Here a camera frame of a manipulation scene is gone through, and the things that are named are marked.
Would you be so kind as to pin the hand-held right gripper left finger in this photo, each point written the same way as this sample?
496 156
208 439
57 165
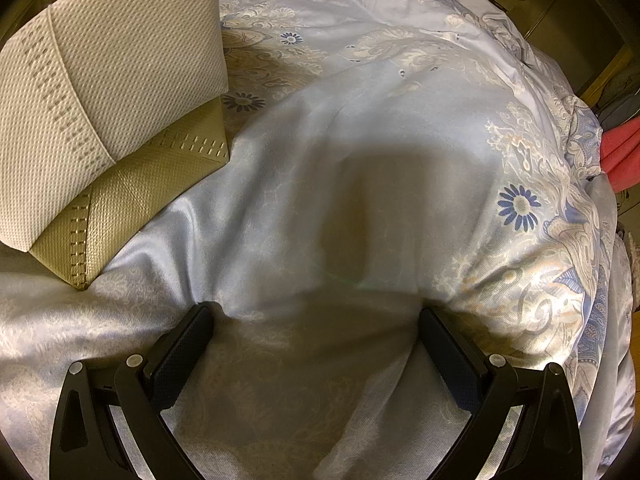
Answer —
185 345

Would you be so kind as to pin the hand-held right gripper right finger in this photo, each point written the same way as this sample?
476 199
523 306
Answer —
450 355

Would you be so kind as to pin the white fabric storage basket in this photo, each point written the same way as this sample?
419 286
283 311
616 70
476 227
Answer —
125 60

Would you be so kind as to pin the blue floral blanket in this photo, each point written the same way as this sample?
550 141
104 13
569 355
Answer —
350 110

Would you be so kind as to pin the coral pink cloth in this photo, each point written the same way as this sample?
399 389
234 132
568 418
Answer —
622 152

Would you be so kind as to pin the grey cloth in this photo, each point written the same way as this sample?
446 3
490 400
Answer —
625 102

